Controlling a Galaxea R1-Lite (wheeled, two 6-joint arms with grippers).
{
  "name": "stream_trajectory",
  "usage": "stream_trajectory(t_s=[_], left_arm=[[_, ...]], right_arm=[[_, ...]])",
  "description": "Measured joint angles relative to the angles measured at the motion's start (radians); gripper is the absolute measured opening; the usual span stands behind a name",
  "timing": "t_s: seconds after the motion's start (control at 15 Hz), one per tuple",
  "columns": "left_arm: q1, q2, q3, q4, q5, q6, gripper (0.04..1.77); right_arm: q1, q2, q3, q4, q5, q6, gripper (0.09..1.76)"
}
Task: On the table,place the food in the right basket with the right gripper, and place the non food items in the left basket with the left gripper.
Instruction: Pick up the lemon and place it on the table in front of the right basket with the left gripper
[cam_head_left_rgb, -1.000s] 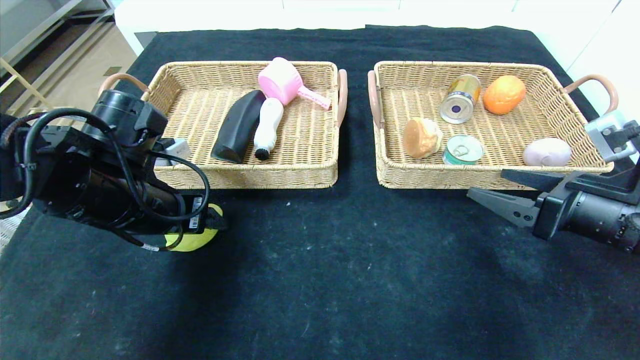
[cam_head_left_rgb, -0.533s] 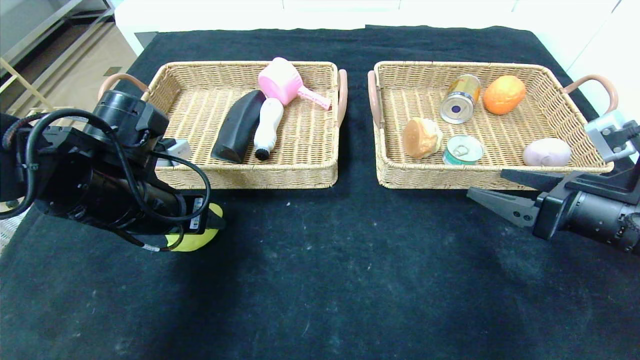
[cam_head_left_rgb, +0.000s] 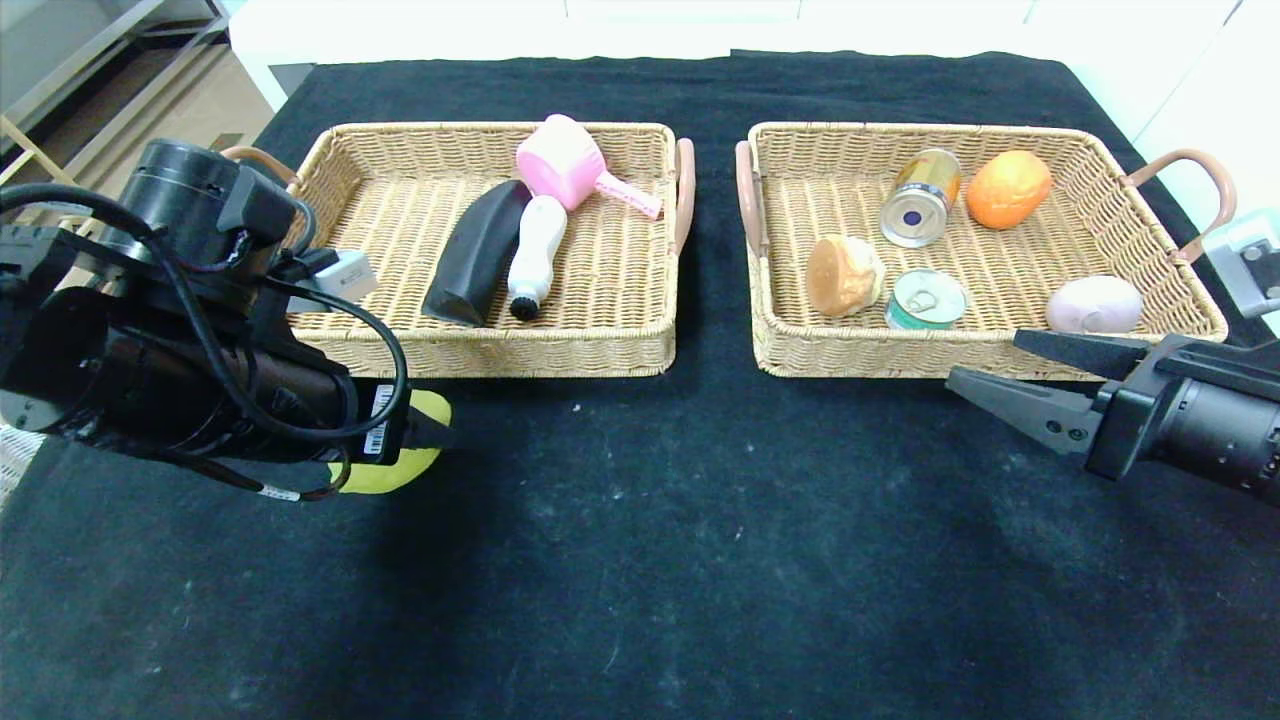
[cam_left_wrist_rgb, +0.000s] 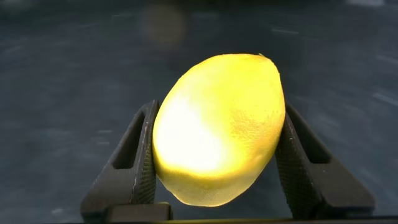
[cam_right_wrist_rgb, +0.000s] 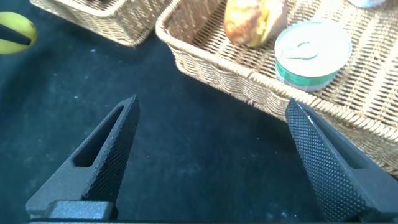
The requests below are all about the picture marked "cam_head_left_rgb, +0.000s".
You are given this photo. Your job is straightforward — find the beige wooden rack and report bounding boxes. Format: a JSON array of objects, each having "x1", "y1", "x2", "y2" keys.
[{"x1": 0, "y1": 115, "x2": 101, "y2": 231}]

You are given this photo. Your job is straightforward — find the pink plastic scoop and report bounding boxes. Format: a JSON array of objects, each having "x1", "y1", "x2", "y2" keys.
[{"x1": 516, "y1": 114, "x2": 664, "y2": 221}]

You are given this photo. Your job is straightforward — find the thin braided left arm cable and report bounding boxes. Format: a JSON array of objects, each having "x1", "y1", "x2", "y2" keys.
[{"x1": 150, "y1": 440, "x2": 353, "y2": 503}]

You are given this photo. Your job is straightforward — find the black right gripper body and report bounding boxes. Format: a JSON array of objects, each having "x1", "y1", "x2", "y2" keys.
[{"x1": 1084, "y1": 333, "x2": 1280, "y2": 504}]

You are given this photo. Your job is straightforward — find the black table cloth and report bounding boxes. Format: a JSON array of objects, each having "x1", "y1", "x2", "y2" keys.
[{"x1": 0, "y1": 52, "x2": 1280, "y2": 720}]

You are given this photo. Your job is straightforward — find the grey metal shelf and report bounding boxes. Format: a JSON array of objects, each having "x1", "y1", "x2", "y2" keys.
[{"x1": 0, "y1": 0, "x2": 231, "y2": 131}]

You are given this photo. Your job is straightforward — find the brown cream puff bread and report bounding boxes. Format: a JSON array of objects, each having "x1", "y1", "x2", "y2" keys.
[{"x1": 806, "y1": 235, "x2": 887, "y2": 319}]

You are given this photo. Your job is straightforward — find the pale pink round bun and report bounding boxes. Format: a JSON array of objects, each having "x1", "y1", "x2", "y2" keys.
[{"x1": 1045, "y1": 275, "x2": 1143, "y2": 334}]

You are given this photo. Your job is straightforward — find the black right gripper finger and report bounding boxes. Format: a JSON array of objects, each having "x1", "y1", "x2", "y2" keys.
[
  {"x1": 944, "y1": 365, "x2": 1105, "y2": 455},
  {"x1": 1012, "y1": 328, "x2": 1152, "y2": 382}
]

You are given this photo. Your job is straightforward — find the white fan grille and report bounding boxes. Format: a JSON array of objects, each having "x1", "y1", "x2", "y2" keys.
[{"x1": 0, "y1": 428, "x2": 46, "y2": 501}]

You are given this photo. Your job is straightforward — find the woven wicker basket with handles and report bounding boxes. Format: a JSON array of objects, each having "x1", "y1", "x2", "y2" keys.
[
  {"x1": 205, "y1": 122, "x2": 697, "y2": 381},
  {"x1": 735, "y1": 122, "x2": 1237, "y2": 381}
]

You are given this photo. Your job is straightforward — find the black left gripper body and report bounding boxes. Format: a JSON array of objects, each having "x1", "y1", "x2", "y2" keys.
[{"x1": 327, "y1": 378, "x2": 412, "y2": 466}]

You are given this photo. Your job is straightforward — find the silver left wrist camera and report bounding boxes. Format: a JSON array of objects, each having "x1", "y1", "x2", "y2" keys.
[{"x1": 290, "y1": 248, "x2": 379, "y2": 313}]

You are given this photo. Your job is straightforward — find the green pull-tab tin can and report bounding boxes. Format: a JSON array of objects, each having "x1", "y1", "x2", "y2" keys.
[{"x1": 885, "y1": 270, "x2": 969, "y2": 331}]

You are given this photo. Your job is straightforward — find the orange fruit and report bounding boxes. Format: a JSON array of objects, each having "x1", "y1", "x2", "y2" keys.
[{"x1": 965, "y1": 150, "x2": 1053, "y2": 231}]

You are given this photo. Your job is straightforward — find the golden drink can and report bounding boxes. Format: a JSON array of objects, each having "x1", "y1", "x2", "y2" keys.
[{"x1": 880, "y1": 148, "x2": 963, "y2": 249}]

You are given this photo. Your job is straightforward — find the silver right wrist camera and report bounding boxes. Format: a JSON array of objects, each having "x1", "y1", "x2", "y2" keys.
[{"x1": 1205, "y1": 215, "x2": 1280, "y2": 319}]

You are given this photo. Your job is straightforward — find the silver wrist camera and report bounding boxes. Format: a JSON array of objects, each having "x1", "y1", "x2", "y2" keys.
[
  {"x1": 1205, "y1": 215, "x2": 1280, "y2": 319},
  {"x1": 290, "y1": 248, "x2": 379, "y2": 313}
]

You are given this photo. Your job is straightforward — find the yellow lemon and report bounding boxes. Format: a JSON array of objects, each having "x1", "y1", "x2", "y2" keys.
[{"x1": 328, "y1": 390, "x2": 453, "y2": 495}]

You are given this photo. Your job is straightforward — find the black leather pouch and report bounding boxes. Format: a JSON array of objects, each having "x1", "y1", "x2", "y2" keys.
[{"x1": 422, "y1": 180, "x2": 533, "y2": 328}]

